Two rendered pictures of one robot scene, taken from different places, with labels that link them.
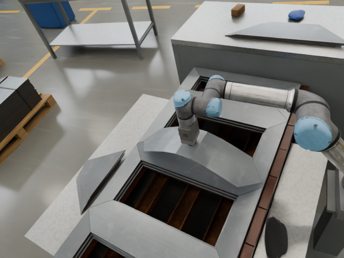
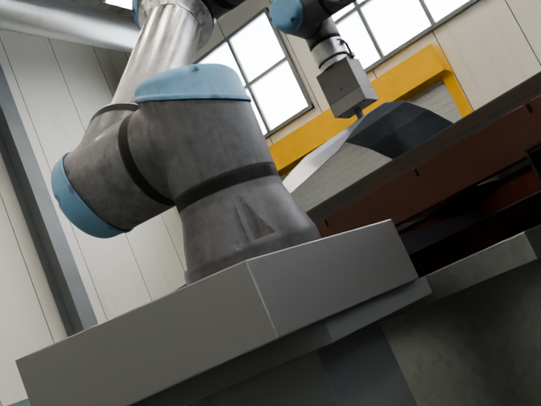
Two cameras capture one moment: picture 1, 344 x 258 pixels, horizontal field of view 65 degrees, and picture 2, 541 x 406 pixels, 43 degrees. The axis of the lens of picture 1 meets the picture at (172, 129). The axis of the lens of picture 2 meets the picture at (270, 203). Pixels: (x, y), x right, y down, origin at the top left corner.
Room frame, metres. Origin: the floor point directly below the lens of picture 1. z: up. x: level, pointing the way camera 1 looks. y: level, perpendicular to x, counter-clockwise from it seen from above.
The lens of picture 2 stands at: (0.55, -1.52, 0.68)
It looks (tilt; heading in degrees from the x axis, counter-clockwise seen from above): 11 degrees up; 89
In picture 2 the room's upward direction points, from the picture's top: 24 degrees counter-clockwise
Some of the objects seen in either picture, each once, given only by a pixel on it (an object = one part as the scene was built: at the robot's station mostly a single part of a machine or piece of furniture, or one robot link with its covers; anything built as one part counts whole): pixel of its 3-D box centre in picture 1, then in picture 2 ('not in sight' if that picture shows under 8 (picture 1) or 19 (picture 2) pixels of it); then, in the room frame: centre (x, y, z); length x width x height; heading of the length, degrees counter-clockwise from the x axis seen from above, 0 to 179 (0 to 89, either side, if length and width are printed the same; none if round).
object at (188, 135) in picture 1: (186, 128); (348, 85); (0.85, -0.07, 1.12); 0.10 x 0.09 x 0.16; 56
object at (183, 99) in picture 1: (184, 104); (315, 24); (0.84, -0.08, 1.28); 0.09 x 0.08 x 0.11; 59
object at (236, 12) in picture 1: (238, 9); not in sight; (1.91, -0.71, 1.07); 0.10 x 0.06 x 0.05; 128
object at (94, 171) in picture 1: (93, 175); not in sight; (1.02, 0.53, 0.77); 0.45 x 0.20 x 0.04; 139
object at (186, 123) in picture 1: (186, 116); (332, 54); (0.84, -0.07, 1.20); 0.08 x 0.08 x 0.05
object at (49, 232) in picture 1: (109, 159); not in sight; (1.14, 0.43, 0.73); 1.20 x 0.26 x 0.03; 139
